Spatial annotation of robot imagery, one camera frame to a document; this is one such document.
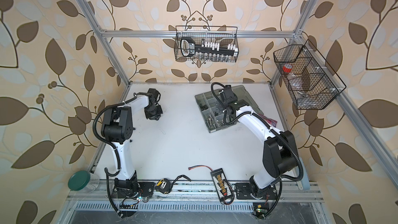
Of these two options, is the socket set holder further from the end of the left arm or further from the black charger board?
the black charger board

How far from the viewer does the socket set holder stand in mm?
834

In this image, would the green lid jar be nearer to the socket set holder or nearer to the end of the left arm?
the end of the left arm

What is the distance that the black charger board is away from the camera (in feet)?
2.38

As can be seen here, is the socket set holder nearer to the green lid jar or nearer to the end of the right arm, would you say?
the end of the right arm

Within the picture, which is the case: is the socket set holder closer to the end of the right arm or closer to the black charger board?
the end of the right arm

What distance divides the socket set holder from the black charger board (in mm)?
633

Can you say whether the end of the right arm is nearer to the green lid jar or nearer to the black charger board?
the black charger board

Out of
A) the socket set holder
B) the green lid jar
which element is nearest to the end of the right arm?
the socket set holder

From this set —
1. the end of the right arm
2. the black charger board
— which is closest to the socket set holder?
the end of the right arm
